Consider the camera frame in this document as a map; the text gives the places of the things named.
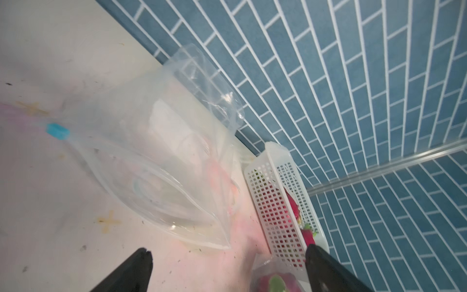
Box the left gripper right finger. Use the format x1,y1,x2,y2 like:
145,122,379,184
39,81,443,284
305,245,372,292

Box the white plastic basket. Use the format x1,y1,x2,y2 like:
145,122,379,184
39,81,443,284
244,142,330,281

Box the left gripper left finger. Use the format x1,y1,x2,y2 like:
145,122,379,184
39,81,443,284
91,248,153,292

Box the zip-top bag with label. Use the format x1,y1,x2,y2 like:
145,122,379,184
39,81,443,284
46,45,244,249

